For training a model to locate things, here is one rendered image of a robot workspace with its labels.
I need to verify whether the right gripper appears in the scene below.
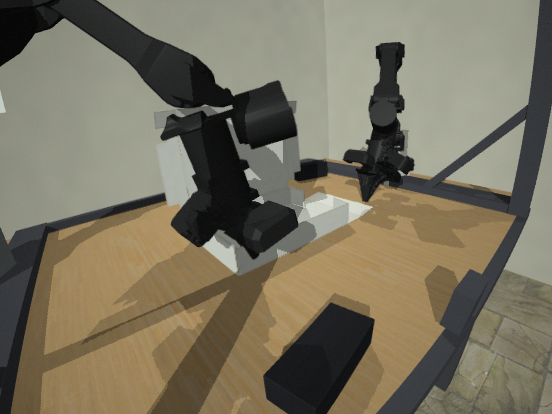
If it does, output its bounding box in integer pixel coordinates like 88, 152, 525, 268
343, 135, 401, 202

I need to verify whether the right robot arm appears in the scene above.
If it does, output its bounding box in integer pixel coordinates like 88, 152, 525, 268
368, 42, 415, 175

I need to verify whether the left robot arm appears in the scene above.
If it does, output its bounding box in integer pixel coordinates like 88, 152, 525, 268
0, 0, 297, 247

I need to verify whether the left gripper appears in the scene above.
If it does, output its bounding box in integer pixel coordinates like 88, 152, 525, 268
192, 152, 298, 260

